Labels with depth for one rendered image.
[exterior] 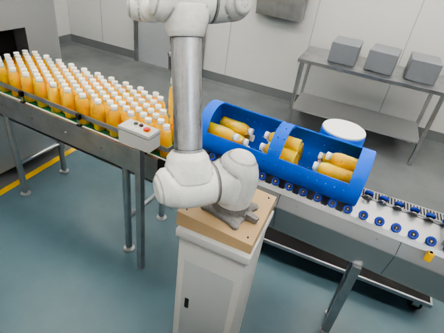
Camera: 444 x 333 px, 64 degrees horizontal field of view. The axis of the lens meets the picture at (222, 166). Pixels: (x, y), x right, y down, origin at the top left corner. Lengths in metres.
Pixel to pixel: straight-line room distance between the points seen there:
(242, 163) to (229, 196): 0.13
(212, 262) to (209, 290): 0.17
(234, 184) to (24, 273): 1.81
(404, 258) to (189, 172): 1.14
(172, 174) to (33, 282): 1.65
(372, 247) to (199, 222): 0.89
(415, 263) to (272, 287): 1.05
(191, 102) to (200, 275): 0.76
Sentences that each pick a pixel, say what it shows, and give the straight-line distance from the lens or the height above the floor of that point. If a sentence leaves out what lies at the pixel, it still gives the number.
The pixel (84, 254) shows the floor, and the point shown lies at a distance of 2.74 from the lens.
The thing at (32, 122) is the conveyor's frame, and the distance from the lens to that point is 2.72.
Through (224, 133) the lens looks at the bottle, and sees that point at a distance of 1.87.
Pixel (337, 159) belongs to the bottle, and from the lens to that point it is 1.78.
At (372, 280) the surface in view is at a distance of 2.74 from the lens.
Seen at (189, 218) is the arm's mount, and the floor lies 1.06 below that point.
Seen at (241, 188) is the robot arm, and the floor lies 1.23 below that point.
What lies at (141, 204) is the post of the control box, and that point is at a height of 0.59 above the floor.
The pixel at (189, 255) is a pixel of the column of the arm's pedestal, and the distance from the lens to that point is 1.52.
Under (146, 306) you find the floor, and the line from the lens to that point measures 2.42.
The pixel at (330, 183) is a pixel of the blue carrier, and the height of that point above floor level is 1.09.
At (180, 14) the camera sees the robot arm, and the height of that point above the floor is 1.78.
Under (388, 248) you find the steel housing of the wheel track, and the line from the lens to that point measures 1.88.
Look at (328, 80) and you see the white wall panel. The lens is 5.22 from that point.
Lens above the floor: 2.00
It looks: 34 degrees down
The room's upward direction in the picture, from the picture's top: 8 degrees clockwise
